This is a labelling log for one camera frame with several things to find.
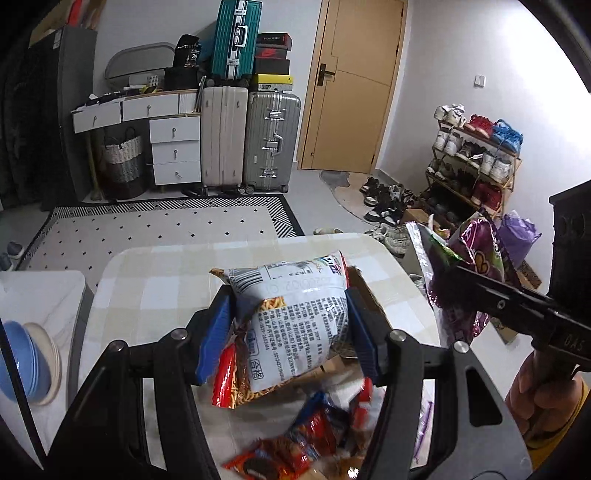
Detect dark refrigerator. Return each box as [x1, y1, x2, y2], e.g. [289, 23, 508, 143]
[25, 26, 97, 210]

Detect blue bowls stack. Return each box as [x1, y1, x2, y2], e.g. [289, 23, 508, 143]
[3, 321, 38, 401]

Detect grey oval mirror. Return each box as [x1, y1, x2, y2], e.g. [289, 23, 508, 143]
[104, 42, 174, 90]

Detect stacked shoe boxes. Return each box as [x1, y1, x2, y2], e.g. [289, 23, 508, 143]
[250, 32, 294, 92]

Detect beige suitcase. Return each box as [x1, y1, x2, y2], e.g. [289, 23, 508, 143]
[200, 86, 249, 189]

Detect purple grape candy bag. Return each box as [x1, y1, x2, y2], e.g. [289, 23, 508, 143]
[405, 213, 521, 347]

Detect checkered tablecloth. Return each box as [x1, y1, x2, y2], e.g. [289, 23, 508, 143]
[79, 233, 440, 479]

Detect woven laundry basket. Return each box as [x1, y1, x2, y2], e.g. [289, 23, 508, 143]
[102, 127, 146, 201]

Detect yellow sleeve forearm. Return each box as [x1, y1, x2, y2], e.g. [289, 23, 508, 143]
[525, 374, 590, 470]

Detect white chips bag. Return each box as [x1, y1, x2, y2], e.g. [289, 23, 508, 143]
[211, 250, 349, 409]

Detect patterned floor rug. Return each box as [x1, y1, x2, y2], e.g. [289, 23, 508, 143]
[17, 194, 304, 273]

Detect beige plate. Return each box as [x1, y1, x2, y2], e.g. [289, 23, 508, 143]
[24, 323, 62, 405]

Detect red puffed snack bag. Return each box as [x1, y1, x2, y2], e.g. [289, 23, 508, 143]
[287, 391, 351, 463]

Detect white red noodle snack bag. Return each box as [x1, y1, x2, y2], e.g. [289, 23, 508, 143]
[346, 377, 386, 450]

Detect teal suitcase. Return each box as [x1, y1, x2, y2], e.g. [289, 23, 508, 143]
[211, 0, 263, 81]

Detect white drawer desk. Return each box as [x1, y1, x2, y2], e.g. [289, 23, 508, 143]
[72, 89, 202, 187]

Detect white side table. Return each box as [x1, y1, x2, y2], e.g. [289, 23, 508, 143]
[1, 271, 93, 450]

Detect SF cardboard box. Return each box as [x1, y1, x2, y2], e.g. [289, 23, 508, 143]
[329, 266, 392, 387]

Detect wooden door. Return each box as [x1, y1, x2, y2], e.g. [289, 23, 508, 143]
[297, 1, 408, 173]

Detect silver suitcase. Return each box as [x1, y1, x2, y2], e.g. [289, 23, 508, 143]
[243, 91, 301, 194]

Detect shoe rack with shoes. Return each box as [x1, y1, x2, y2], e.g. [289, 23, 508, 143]
[420, 104, 524, 227]

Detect red oreo cookie pack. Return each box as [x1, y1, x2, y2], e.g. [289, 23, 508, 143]
[222, 436, 314, 480]

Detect person's right hand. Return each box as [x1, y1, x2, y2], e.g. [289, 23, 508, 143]
[506, 351, 586, 435]

